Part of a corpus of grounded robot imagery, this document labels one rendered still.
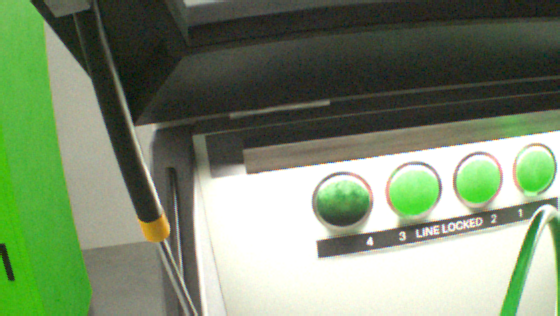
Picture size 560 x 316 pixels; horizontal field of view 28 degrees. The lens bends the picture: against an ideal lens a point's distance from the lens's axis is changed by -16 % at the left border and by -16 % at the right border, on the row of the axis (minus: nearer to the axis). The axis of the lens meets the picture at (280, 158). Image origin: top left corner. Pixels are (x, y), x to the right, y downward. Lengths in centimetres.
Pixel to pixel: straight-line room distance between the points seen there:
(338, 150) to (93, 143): 376
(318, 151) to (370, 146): 4
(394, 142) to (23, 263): 244
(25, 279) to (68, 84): 146
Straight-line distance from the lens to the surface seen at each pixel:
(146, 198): 78
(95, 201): 479
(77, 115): 469
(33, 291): 338
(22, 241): 332
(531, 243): 78
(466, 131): 99
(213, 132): 101
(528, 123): 100
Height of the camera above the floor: 174
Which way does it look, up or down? 18 degrees down
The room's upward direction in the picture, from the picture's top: 9 degrees counter-clockwise
